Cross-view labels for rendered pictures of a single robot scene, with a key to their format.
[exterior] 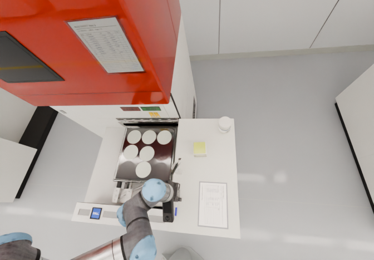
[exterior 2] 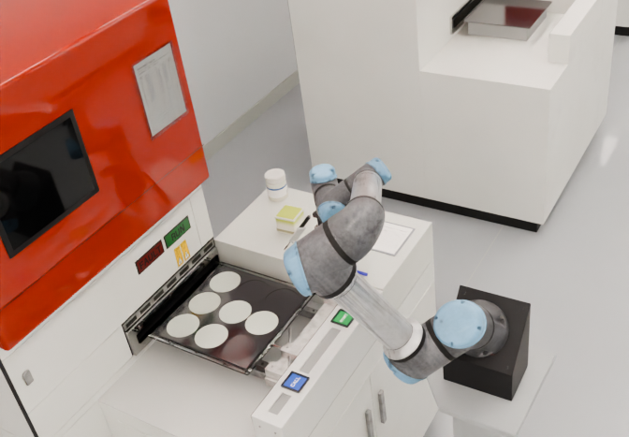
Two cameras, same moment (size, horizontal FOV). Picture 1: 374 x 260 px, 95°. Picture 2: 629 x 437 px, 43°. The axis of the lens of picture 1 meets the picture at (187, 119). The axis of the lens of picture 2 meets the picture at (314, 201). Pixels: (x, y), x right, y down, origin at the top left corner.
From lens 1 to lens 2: 2.10 m
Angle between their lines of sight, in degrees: 53
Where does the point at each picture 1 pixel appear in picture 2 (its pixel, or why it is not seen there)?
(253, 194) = not seen: hidden behind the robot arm
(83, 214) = (284, 406)
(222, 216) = (396, 229)
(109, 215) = (312, 363)
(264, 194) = not seen: hidden behind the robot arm
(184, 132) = (245, 238)
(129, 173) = (253, 343)
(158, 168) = (277, 300)
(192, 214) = (376, 257)
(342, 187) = (460, 238)
